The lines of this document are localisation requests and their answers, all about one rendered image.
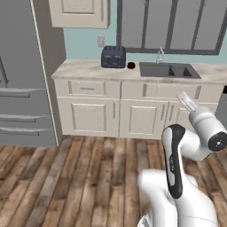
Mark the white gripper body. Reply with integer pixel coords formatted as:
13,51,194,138
176,90,198,113

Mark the cream panel under sink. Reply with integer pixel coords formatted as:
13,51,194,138
121,81,224,104

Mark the dark grey sink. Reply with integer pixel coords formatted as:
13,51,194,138
138,61,203,80

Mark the cream cupboard door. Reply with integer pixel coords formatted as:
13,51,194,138
56,97,121,138
164,101,220,140
119,99,170,140

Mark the grey dishwasher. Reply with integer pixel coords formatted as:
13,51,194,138
215,93,227,131

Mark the silver tap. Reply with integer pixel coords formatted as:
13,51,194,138
155,46,165,65

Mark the dark framed window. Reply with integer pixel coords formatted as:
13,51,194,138
116,0,227,57

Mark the dark blue toaster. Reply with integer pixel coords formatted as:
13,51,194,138
100,45,127,69

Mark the cream drawer front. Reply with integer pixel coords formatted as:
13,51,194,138
54,78,121,99

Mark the grey fridge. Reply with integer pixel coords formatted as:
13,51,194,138
0,0,67,148

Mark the white wall socket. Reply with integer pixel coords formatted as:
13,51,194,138
98,35,106,48

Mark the cream wall cupboard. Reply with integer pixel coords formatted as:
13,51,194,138
48,0,111,29

